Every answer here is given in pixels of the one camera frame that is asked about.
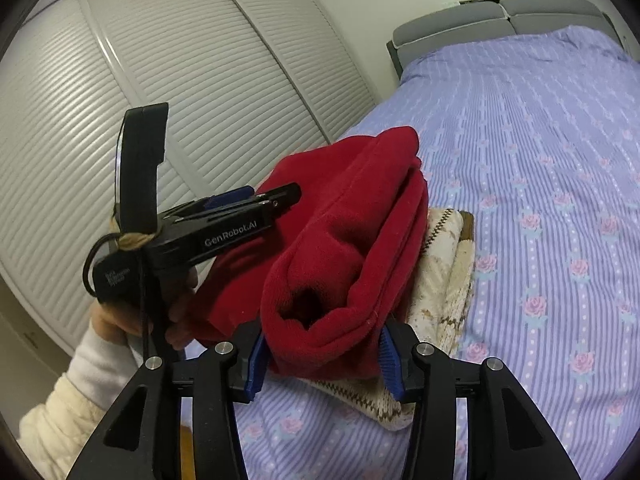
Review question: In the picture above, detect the red fleece garment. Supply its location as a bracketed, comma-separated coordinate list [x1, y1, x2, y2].
[190, 126, 427, 380]

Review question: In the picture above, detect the white sleeved left forearm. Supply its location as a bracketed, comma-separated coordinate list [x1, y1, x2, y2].
[17, 327, 142, 479]

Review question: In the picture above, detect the person's left hand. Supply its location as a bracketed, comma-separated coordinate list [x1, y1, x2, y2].
[90, 268, 198, 350]

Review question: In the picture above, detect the cream knitted sweater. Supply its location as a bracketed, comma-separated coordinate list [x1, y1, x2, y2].
[308, 208, 475, 431]

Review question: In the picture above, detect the purple floral bed cover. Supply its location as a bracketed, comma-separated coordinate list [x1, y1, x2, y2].
[179, 24, 640, 480]

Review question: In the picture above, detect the grey padded headboard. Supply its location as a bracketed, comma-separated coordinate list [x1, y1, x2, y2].
[386, 0, 622, 76]

